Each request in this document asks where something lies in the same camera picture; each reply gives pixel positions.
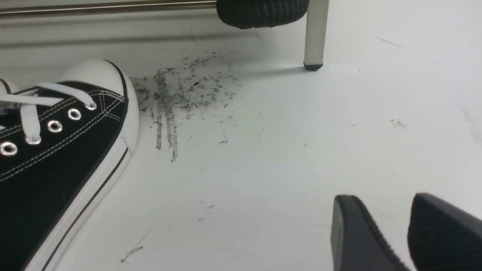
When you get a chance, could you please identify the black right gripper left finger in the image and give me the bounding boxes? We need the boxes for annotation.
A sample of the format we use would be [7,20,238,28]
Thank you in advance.
[330,195,408,271]

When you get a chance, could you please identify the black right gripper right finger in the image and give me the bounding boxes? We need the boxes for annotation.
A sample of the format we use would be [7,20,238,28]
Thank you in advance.
[407,193,482,271]

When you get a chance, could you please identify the metal shoe rack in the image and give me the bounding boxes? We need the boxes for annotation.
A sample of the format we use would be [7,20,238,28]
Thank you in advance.
[0,0,330,72]

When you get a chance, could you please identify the black knit shoe right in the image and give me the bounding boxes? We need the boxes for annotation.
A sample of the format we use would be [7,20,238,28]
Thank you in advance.
[216,0,310,29]

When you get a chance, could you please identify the black white canvas sneaker right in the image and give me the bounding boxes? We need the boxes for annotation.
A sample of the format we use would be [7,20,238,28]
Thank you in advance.
[0,59,139,271]

